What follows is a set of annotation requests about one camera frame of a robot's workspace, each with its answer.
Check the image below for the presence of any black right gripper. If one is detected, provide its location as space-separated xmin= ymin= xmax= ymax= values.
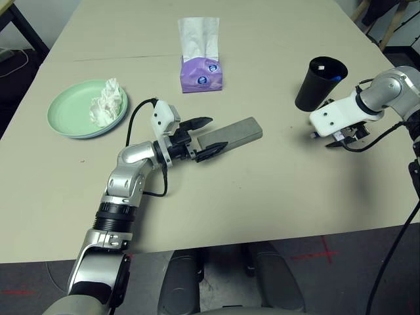
xmin=325 ymin=123 xmax=370 ymax=148

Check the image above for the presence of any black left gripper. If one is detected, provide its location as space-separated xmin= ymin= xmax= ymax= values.
xmin=160 ymin=115 xmax=229 ymax=164

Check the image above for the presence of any grey glasses case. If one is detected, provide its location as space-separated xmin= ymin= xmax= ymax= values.
xmin=196 ymin=117 xmax=265 ymax=155

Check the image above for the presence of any white tissue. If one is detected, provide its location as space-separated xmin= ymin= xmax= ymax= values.
xmin=89 ymin=77 xmax=123 ymax=128

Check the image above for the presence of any light green plate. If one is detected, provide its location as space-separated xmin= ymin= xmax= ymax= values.
xmin=47 ymin=79 xmax=129 ymax=138

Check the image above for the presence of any black plastic cup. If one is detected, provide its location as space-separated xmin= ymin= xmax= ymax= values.
xmin=294 ymin=56 xmax=348 ymax=112

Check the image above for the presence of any purple tissue pack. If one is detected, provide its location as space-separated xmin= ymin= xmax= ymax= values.
xmin=177 ymin=16 xmax=226 ymax=95

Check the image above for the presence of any light blue plate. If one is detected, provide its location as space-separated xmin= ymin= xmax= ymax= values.
xmin=62 ymin=98 xmax=129 ymax=140

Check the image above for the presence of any wooden stool with jacket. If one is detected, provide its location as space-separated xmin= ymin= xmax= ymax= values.
xmin=360 ymin=0 xmax=394 ymax=26

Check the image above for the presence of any dark grey left robot leg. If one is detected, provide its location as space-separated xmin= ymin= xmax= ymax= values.
xmin=157 ymin=251 xmax=206 ymax=314

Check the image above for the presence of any dark grey robot leg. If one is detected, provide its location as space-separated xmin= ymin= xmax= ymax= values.
xmin=157 ymin=251 xmax=206 ymax=314
xmin=242 ymin=242 xmax=306 ymax=311

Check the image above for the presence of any dark grey right robot leg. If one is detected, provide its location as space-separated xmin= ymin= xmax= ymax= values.
xmin=242 ymin=242 xmax=306 ymax=311

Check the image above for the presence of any grey robot torso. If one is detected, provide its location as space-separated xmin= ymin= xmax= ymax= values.
xmin=196 ymin=304 xmax=303 ymax=315

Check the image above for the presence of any black framed side table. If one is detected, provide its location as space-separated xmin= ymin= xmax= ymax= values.
xmin=0 ymin=0 xmax=50 ymax=53

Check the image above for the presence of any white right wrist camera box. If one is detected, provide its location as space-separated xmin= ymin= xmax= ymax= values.
xmin=309 ymin=91 xmax=385 ymax=137

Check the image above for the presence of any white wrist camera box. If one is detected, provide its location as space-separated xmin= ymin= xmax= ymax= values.
xmin=150 ymin=100 xmax=180 ymax=145
xmin=309 ymin=91 xmax=385 ymax=137

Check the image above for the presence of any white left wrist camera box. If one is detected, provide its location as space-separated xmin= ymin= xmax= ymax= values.
xmin=150 ymin=100 xmax=180 ymax=145

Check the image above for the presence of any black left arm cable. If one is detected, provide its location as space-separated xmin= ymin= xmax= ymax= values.
xmin=125 ymin=97 xmax=169 ymax=198

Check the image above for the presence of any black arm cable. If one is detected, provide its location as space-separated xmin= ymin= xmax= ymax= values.
xmin=125 ymin=97 xmax=169 ymax=198
xmin=343 ymin=121 xmax=420 ymax=315

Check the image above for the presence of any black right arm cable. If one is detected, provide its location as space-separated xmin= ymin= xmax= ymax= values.
xmin=343 ymin=121 xmax=420 ymax=315

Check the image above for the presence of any white floor cable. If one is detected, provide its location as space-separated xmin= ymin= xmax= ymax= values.
xmin=0 ymin=49 xmax=30 ymax=78

